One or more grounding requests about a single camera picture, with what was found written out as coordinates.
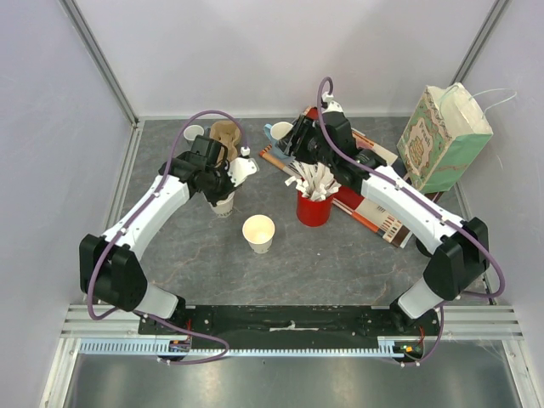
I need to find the single white paper cup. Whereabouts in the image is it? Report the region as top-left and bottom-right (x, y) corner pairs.
(242, 214), (275, 254)

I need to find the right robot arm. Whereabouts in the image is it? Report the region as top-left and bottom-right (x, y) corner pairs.
(276, 112), (490, 335)

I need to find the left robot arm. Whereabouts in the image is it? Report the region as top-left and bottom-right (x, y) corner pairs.
(79, 135), (235, 334)

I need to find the light blue ceramic mug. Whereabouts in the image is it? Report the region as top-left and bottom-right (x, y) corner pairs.
(263, 122), (293, 160)

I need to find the white grey ceramic mug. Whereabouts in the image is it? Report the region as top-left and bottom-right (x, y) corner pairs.
(183, 125), (205, 145)

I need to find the cardboard cup carrier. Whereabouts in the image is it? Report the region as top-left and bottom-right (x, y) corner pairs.
(210, 120), (241, 162)

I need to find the white stir sticks bundle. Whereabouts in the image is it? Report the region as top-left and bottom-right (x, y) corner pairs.
(285, 161), (341, 202)

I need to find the colourful magazine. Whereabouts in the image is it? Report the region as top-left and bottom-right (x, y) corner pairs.
(258, 105), (443, 250)

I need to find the red cup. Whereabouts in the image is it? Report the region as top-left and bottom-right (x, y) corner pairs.
(296, 191), (334, 227)

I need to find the green paper gift bag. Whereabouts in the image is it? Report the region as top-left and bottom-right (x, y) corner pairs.
(397, 82), (493, 194)

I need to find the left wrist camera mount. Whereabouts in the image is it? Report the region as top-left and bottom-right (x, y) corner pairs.
(228, 157), (259, 187)

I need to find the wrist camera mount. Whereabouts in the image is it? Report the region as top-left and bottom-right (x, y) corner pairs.
(228, 157), (259, 187)
(321, 93), (344, 115)

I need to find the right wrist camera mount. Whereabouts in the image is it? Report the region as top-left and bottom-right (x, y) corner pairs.
(321, 93), (344, 115)

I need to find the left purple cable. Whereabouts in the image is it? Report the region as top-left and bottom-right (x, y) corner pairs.
(87, 110), (252, 367)

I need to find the purple cable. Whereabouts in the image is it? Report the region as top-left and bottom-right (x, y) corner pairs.
(87, 110), (252, 367)
(317, 76), (507, 367)

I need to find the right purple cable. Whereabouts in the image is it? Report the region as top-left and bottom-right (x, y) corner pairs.
(317, 76), (507, 367)

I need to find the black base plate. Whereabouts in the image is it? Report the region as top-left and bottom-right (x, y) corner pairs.
(138, 303), (439, 339)

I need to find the aluminium frame rail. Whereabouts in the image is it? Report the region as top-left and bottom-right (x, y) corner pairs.
(59, 0), (139, 128)

